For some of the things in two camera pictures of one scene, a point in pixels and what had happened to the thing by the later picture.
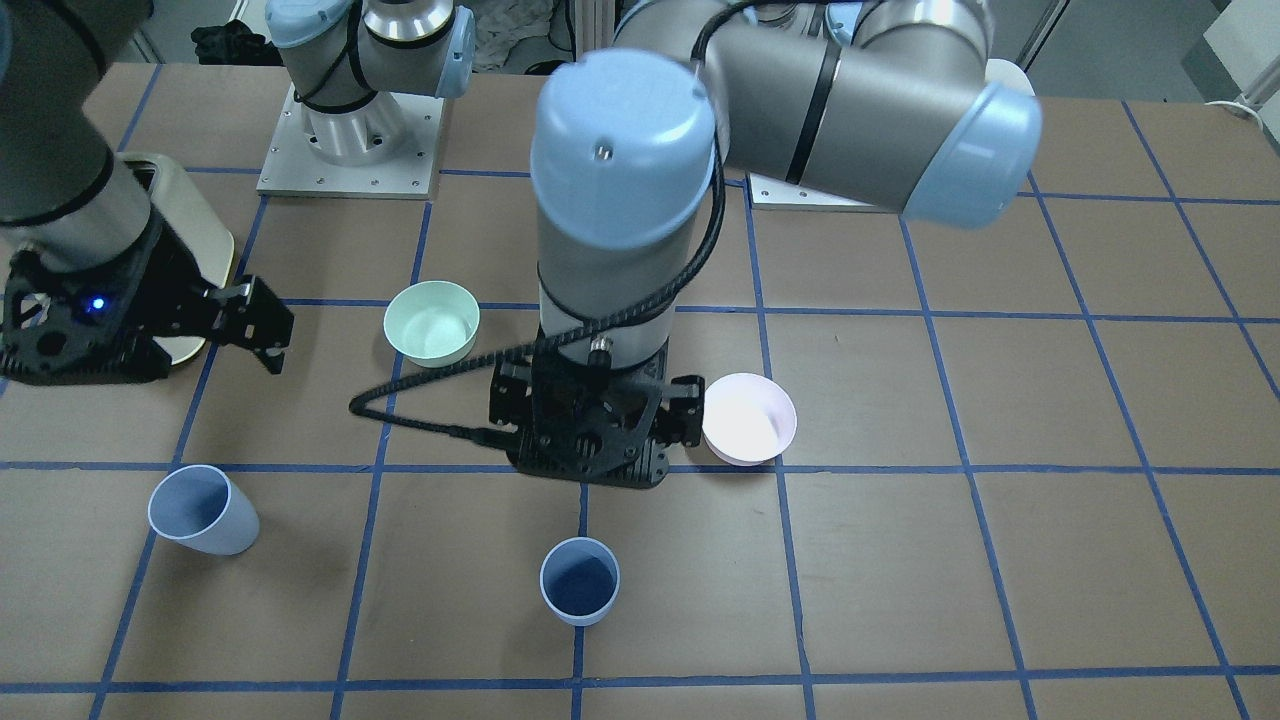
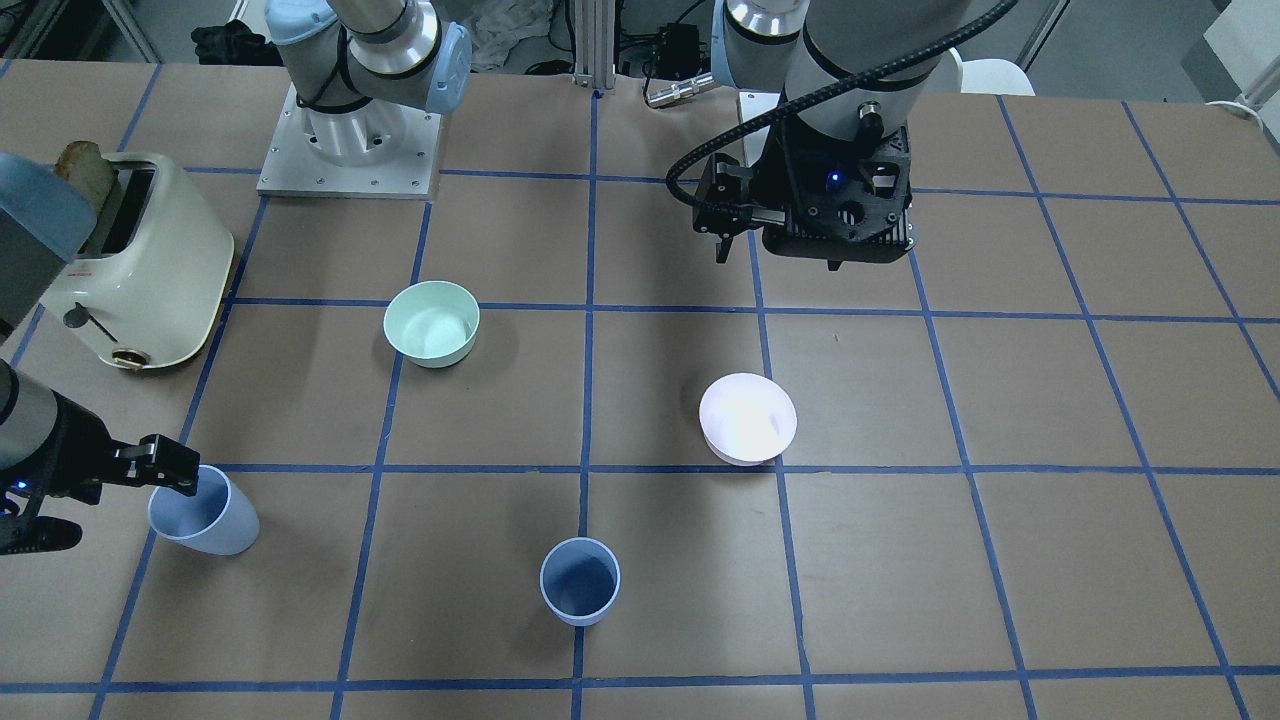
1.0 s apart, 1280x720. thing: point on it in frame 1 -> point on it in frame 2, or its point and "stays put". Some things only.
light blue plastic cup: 200,506 stays put
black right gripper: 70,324 -> 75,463
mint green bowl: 433,323 stays put
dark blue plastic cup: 579,581 stays put
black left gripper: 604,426 -> 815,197
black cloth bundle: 234,44 stays put
